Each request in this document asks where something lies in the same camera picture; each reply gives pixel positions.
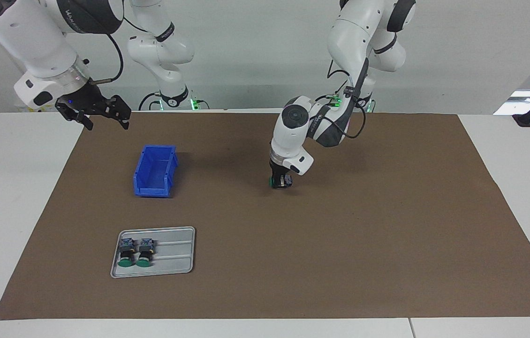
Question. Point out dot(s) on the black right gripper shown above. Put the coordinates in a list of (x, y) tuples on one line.
[(84, 101)]

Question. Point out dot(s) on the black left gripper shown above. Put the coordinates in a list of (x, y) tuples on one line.
[(278, 169)]

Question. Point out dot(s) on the green push button switch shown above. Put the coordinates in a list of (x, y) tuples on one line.
[(126, 251), (284, 182), (145, 251)]

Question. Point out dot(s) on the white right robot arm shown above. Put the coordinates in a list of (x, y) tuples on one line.
[(26, 33)]

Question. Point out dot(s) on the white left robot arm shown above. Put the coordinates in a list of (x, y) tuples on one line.
[(354, 33)]

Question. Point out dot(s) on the brown table mat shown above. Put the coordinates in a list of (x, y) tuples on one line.
[(340, 244)]

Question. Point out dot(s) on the blue plastic bin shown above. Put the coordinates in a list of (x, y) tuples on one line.
[(155, 171)]

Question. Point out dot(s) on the silver metal tray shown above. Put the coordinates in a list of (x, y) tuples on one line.
[(176, 256)]

